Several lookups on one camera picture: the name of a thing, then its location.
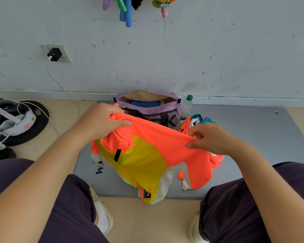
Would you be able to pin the person's left hand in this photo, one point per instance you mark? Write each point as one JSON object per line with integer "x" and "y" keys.
{"x": 96, "y": 122}

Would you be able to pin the person's right hand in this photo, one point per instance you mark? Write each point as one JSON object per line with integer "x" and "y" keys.
{"x": 215, "y": 137}

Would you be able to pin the person's right thumb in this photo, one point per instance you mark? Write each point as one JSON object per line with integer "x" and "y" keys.
{"x": 195, "y": 144}

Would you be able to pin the person's left thumb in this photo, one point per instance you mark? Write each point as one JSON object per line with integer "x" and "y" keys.
{"x": 121, "y": 123}

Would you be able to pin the orange and yellow sports garment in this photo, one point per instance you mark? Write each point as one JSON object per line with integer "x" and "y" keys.
{"x": 152, "y": 149}

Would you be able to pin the person's left forearm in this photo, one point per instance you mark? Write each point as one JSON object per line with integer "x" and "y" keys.
{"x": 33, "y": 184}

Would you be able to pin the person's right forearm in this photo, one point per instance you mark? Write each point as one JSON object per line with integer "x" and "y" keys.
{"x": 273, "y": 192}

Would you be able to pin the teal and orange garment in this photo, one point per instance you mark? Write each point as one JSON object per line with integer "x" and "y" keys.
{"x": 199, "y": 119}

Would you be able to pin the blue folded item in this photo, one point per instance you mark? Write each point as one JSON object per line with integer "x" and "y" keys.
{"x": 145, "y": 104}

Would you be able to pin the purple duffel bag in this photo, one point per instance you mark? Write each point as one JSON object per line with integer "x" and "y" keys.
{"x": 152, "y": 112}

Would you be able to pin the clear bottle with green cap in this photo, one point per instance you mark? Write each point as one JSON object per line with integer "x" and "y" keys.
{"x": 186, "y": 107}

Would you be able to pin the grey floor mat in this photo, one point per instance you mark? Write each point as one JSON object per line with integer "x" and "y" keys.
{"x": 263, "y": 139}

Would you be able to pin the person's right leg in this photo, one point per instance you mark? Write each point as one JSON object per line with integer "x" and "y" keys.
{"x": 230, "y": 215}

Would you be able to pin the person's leg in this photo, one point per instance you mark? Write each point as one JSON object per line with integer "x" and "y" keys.
{"x": 71, "y": 215}
{"x": 230, "y": 215}

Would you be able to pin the large black weight plate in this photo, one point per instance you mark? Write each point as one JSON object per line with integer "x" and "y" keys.
{"x": 38, "y": 123}

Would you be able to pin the person's right white shoe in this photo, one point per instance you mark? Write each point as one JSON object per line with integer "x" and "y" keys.
{"x": 195, "y": 230}

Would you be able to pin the person's white shoe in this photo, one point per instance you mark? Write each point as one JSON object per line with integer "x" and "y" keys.
{"x": 102, "y": 215}
{"x": 195, "y": 230}

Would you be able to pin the person's left white shoe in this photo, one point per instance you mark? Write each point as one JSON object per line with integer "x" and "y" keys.
{"x": 102, "y": 215}

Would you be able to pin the black charger plug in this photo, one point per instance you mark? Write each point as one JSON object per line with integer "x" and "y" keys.
{"x": 54, "y": 54}

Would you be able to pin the person's left leg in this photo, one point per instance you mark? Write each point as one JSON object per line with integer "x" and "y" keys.
{"x": 71, "y": 215}

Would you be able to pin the black hanging item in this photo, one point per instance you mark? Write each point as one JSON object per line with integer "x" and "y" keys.
{"x": 137, "y": 2}

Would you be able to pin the small black weight plate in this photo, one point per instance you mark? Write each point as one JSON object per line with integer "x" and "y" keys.
{"x": 2, "y": 155}

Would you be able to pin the colourful hanging toy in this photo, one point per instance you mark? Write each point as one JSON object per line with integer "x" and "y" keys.
{"x": 162, "y": 1}

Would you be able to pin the white wall outlet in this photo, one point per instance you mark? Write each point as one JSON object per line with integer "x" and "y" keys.
{"x": 65, "y": 54}

